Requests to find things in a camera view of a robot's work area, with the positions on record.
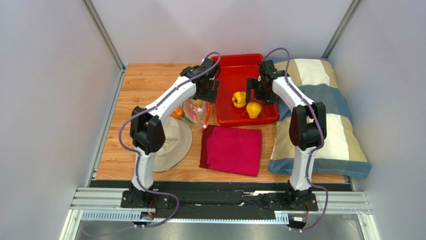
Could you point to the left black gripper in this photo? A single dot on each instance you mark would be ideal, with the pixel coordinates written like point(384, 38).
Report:
point(211, 96)

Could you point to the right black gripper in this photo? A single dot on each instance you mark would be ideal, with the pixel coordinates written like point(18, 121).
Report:
point(250, 89)

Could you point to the dark yellow fake fruit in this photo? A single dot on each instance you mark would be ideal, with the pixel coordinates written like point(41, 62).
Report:
point(198, 102)

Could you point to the yellow fake pepper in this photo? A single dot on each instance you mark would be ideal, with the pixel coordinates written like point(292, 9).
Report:
point(239, 99)

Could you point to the yellow fake pear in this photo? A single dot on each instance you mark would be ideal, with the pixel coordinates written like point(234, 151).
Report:
point(253, 109)

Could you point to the clear zip top bag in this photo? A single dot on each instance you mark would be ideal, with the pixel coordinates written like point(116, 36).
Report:
point(203, 116)

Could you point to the fake watermelon slice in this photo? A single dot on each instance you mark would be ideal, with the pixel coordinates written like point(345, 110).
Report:
point(190, 112)

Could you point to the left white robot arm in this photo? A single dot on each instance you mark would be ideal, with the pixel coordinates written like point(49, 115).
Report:
point(147, 126)

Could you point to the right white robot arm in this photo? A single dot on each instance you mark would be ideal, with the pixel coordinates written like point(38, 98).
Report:
point(307, 129)

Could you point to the orange fake fruit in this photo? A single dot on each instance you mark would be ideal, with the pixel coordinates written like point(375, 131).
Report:
point(177, 113)

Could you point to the red plastic tray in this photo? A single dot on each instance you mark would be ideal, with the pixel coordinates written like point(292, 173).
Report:
point(232, 108)

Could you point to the beige bucket hat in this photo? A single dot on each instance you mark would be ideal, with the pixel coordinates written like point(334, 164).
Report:
point(178, 141)

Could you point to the magenta folded cloth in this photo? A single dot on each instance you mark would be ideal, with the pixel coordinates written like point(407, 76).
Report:
point(231, 150)

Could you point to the plaid pillow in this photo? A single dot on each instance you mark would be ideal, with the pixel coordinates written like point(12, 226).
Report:
point(341, 153)

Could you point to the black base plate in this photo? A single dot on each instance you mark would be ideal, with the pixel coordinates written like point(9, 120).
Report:
point(216, 199)

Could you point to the aluminium frame rail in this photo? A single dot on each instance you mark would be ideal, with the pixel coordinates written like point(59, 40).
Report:
point(103, 204)

